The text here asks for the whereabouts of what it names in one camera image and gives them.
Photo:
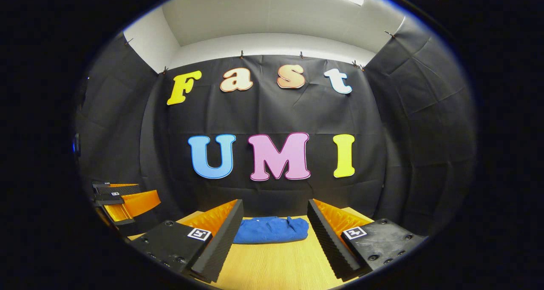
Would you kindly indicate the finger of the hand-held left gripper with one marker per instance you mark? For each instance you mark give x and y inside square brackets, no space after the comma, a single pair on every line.
[121,190]
[140,203]

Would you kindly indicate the row of black backdrop clips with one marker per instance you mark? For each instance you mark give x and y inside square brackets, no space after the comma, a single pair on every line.
[241,54]

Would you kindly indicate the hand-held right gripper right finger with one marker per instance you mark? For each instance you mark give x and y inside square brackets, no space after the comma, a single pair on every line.
[329,239]

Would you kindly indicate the blue button-up shirt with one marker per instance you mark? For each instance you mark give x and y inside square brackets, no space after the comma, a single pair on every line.
[272,230]

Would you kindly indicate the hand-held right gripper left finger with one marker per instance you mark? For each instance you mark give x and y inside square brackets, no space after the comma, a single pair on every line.
[221,239]

